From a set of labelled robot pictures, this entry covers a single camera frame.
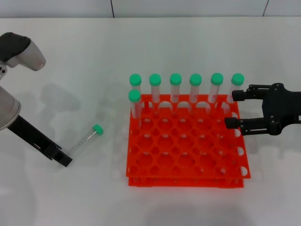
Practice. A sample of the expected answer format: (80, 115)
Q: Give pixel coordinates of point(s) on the orange test tube rack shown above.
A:
(185, 175)

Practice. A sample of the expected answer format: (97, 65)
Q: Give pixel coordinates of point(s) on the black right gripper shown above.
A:
(279, 106)

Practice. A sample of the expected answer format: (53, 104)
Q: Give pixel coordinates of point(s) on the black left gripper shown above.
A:
(30, 133)

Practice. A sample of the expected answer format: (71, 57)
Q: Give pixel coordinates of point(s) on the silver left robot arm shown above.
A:
(8, 108)

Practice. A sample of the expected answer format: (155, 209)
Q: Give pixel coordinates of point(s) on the clear test tube green cap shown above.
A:
(176, 79)
(135, 79)
(195, 79)
(238, 79)
(97, 129)
(134, 95)
(216, 78)
(155, 79)

